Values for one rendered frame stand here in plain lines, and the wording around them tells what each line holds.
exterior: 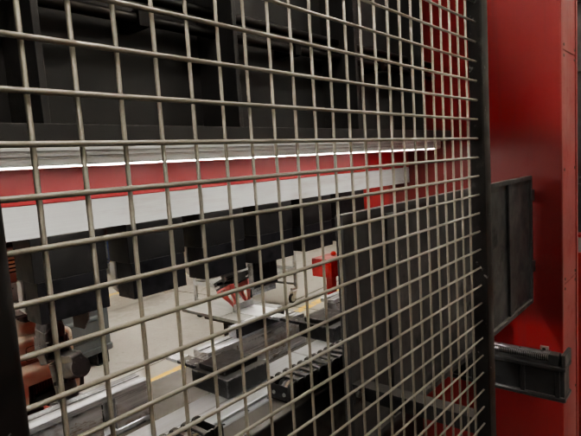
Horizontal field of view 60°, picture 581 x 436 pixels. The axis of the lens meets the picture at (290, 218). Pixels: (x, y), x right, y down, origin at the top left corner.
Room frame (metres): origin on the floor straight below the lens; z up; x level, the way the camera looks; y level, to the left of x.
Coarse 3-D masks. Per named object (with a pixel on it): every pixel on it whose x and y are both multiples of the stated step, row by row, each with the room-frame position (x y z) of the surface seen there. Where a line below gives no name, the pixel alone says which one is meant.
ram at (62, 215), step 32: (224, 160) 1.30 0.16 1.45; (256, 160) 1.39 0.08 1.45; (288, 160) 1.50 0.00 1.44; (320, 160) 1.61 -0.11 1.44; (384, 160) 1.92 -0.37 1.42; (0, 192) 0.90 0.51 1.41; (32, 192) 0.94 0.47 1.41; (160, 192) 1.15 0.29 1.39; (192, 192) 1.22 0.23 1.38; (224, 192) 1.30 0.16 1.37; (288, 192) 1.49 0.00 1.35; (32, 224) 0.93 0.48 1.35; (64, 224) 0.98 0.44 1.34; (96, 224) 1.03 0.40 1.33
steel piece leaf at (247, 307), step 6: (246, 300) 1.53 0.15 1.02; (252, 300) 1.55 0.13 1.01; (234, 306) 1.49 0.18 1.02; (240, 306) 1.51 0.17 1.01; (246, 306) 1.53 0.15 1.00; (252, 306) 1.52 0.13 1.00; (258, 306) 1.52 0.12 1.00; (240, 312) 1.47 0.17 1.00; (246, 312) 1.46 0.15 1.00; (252, 312) 1.46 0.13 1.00; (258, 312) 1.46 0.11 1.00
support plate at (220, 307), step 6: (216, 300) 1.63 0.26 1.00; (222, 300) 1.63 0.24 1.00; (240, 300) 1.61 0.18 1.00; (198, 306) 1.57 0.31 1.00; (204, 306) 1.57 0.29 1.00; (216, 306) 1.56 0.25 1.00; (222, 306) 1.55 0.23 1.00; (228, 306) 1.55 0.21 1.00; (270, 306) 1.52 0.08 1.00; (276, 306) 1.51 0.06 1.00; (192, 312) 1.53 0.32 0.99; (198, 312) 1.51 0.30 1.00; (204, 312) 1.50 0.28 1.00; (216, 312) 1.49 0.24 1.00; (222, 312) 1.49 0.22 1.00; (228, 312) 1.48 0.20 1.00; (234, 312) 1.48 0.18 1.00; (216, 318) 1.45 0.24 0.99; (222, 318) 1.44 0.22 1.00; (228, 318) 1.42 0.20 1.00; (234, 318) 1.42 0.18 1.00; (246, 318) 1.41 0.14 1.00
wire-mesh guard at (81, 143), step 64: (64, 0) 0.26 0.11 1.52; (448, 0) 0.62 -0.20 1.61; (64, 192) 0.25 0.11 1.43; (128, 192) 0.28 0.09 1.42; (256, 192) 0.36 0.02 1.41; (320, 192) 0.42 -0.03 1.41; (384, 192) 0.49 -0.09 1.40; (384, 256) 0.49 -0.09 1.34; (448, 256) 0.61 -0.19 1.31; (256, 320) 0.35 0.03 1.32; (384, 320) 0.48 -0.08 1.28; (192, 384) 0.30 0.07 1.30; (320, 384) 0.40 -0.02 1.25
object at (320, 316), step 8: (320, 312) 1.31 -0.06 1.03; (328, 312) 1.30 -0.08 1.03; (336, 312) 1.30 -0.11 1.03; (280, 320) 1.38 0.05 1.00; (296, 320) 1.35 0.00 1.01; (304, 320) 1.28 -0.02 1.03; (312, 320) 1.26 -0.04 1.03; (320, 320) 1.25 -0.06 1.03; (336, 320) 1.26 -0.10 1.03; (304, 328) 1.27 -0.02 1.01; (320, 328) 1.23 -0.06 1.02; (336, 328) 1.22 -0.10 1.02; (304, 336) 1.27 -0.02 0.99; (312, 336) 1.25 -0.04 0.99; (320, 336) 1.23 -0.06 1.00; (336, 336) 1.22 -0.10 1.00
